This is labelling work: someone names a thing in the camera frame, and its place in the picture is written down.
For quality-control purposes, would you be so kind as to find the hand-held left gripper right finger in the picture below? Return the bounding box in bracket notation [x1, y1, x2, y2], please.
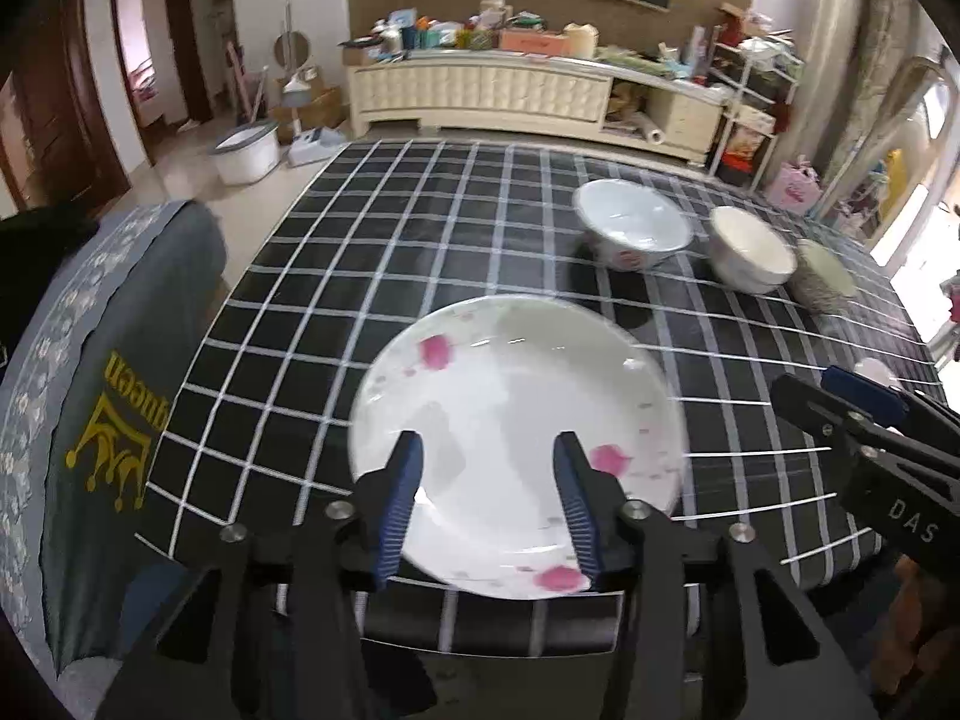
[553, 431, 880, 720]

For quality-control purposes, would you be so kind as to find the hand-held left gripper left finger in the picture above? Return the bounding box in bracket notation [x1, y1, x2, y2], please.
[97, 431, 437, 720]

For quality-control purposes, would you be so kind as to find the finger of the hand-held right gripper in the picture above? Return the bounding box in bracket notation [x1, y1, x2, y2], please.
[892, 386, 960, 442]
[771, 366, 912, 466]

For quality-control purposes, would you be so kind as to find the white plate with pink flowers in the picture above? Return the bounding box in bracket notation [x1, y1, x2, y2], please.
[349, 296, 685, 601]

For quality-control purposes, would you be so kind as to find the pale green bowl dark outside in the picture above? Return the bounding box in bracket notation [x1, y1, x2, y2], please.
[793, 238, 858, 314]

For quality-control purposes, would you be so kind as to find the plain white bowl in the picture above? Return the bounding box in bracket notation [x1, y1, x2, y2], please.
[708, 206, 798, 296]

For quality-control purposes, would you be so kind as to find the large white bowl red print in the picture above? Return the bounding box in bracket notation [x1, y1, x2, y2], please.
[572, 180, 695, 272]

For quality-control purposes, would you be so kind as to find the black white checked tablecloth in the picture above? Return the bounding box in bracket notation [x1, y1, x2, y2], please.
[135, 139, 947, 657]

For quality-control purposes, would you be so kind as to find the pink bag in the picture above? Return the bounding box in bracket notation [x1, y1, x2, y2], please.
[765, 160, 821, 212]

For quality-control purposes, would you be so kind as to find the white shelf rack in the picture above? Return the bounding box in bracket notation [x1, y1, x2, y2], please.
[705, 28, 800, 190]

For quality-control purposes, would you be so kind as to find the gray cushion with yellow print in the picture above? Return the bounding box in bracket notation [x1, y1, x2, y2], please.
[0, 199, 230, 720]

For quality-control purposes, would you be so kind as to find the standing air conditioner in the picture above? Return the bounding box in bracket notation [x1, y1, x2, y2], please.
[780, 0, 871, 173]

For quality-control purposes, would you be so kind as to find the white box on floor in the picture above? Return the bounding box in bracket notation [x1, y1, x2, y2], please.
[288, 129, 347, 168]

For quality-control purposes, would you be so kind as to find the white plastic bucket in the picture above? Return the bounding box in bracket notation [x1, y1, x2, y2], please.
[208, 124, 281, 187]

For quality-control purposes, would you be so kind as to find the cardboard box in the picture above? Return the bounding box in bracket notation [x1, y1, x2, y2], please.
[277, 86, 347, 143]

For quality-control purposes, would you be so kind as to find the cream tufted TV cabinet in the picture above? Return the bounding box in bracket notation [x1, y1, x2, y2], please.
[345, 51, 733, 167]

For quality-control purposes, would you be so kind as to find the dark cloth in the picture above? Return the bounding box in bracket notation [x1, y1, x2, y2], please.
[0, 210, 100, 370]

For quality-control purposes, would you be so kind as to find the pink flat box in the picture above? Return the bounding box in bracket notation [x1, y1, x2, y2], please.
[499, 30, 572, 56]

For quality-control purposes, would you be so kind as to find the floor lamp with round discs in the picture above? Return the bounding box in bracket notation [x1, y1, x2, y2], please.
[259, 0, 313, 137]

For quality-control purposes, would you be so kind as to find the brown wooden door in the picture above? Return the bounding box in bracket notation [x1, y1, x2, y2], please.
[0, 0, 130, 212]

